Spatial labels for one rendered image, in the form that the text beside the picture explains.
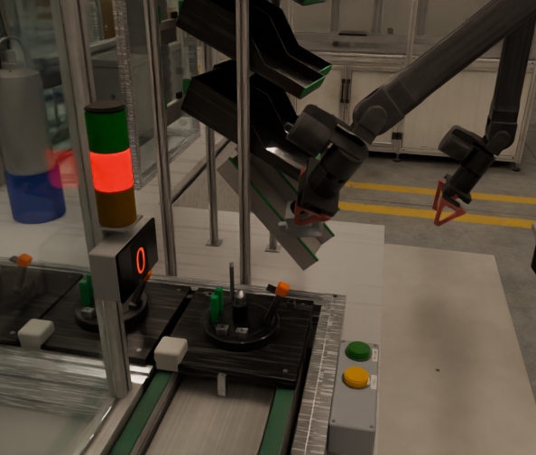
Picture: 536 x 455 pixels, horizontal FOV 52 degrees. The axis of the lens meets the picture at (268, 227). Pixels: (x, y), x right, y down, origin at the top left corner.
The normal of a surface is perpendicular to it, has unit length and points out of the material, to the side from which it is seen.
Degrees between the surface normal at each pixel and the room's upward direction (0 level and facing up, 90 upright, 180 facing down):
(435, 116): 90
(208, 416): 0
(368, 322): 0
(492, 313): 0
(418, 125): 90
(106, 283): 90
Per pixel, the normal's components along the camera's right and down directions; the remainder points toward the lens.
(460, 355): 0.01, -0.90
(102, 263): -0.20, 0.42
